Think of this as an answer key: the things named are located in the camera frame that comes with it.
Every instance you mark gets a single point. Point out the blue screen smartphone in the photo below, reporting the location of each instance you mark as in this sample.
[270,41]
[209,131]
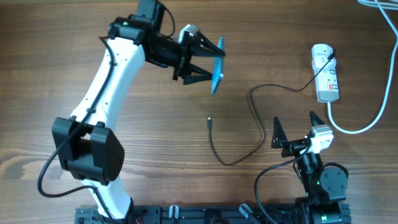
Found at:
[218,74]

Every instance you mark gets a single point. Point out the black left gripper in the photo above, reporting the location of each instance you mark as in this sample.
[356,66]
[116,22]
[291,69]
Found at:
[183,62]

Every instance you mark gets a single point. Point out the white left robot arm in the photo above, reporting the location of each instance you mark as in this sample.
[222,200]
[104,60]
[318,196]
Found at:
[86,144]

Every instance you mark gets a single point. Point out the white charger adapter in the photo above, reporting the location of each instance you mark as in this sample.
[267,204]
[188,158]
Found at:
[324,62]

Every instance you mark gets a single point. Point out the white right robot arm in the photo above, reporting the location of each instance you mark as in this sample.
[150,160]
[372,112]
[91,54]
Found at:
[324,184]

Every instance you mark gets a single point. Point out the white power strip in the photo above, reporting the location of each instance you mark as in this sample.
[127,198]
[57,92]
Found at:
[326,82]

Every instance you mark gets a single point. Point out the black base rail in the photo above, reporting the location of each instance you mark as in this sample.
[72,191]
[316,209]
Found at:
[276,213]

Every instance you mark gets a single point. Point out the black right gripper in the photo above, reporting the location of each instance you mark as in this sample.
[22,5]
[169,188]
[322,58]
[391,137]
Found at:
[280,139]

